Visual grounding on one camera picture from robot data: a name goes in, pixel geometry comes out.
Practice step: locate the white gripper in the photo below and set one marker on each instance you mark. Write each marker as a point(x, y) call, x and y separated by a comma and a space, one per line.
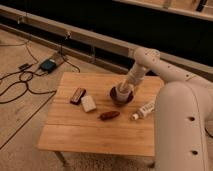
point(131, 81)

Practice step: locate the white ceramic cup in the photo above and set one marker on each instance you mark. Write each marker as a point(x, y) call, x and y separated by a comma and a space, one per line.
point(124, 95)

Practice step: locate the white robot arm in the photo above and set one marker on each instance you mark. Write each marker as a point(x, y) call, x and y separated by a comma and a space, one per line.
point(181, 107)

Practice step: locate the dark purple ceramic bowl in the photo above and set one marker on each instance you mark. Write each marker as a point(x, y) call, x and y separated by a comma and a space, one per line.
point(113, 97)

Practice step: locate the small white bottle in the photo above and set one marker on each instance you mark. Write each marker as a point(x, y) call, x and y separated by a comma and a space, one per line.
point(143, 111)

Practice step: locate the red brown oblong object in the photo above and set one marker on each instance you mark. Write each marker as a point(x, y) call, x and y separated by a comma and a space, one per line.
point(109, 115)

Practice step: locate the white rectangular block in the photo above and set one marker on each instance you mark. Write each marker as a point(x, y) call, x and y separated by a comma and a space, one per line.
point(88, 103)

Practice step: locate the dark brown chocolate bar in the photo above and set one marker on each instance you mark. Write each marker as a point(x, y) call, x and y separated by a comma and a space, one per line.
point(76, 97)

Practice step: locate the wooden table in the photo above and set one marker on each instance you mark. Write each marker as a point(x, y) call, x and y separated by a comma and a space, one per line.
point(69, 128)

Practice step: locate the blue power adapter box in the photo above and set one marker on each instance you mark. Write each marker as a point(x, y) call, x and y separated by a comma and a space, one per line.
point(47, 65)

